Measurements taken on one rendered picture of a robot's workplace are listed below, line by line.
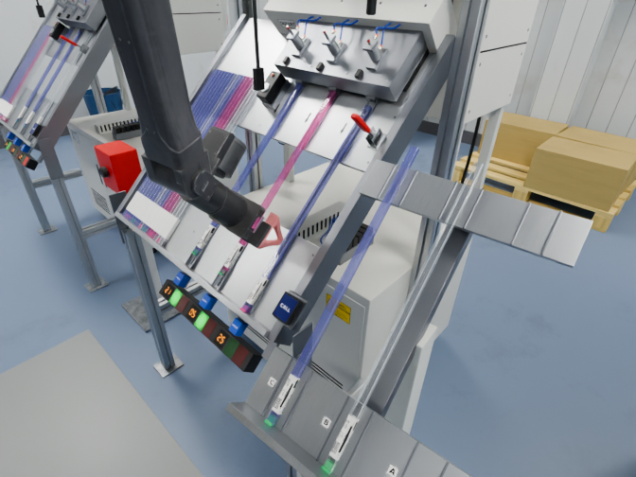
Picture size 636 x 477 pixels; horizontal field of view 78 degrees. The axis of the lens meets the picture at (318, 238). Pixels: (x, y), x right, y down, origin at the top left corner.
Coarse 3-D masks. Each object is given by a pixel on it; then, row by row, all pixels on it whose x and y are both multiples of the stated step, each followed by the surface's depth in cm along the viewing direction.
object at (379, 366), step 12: (480, 168) 61; (468, 180) 61; (468, 192) 60; (456, 204) 60; (456, 216) 59; (444, 228) 59; (444, 240) 59; (432, 252) 59; (432, 264) 58; (420, 276) 58; (420, 288) 58; (408, 300) 58; (408, 312) 57; (396, 324) 57; (396, 336) 57; (384, 348) 57; (384, 360) 56; (372, 372) 56; (372, 384) 56; (360, 396) 56; (360, 408) 55
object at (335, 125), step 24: (264, 24) 114; (240, 48) 115; (264, 48) 110; (240, 72) 111; (264, 72) 106; (288, 96) 98; (312, 96) 94; (336, 96) 90; (360, 96) 87; (408, 96) 81; (264, 120) 99; (288, 120) 95; (336, 120) 88; (384, 120) 81; (288, 144) 93; (312, 144) 89; (336, 144) 85; (360, 144) 82; (360, 168) 80
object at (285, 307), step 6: (282, 300) 72; (288, 300) 72; (294, 300) 71; (282, 306) 72; (288, 306) 71; (294, 306) 71; (276, 312) 72; (282, 312) 72; (288, 312) 71; (282, 318) 71; (288, 318) 71
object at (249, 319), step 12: (120, 216) 110; (132, 228) 105; (168, 252) 97; (180, 264) 92; (192, 276) 89; (204, 288) 86; (216, 288) 87; (228, 300) 82; (240, 312) 79; (252, 324) 77; (264, 336) 75
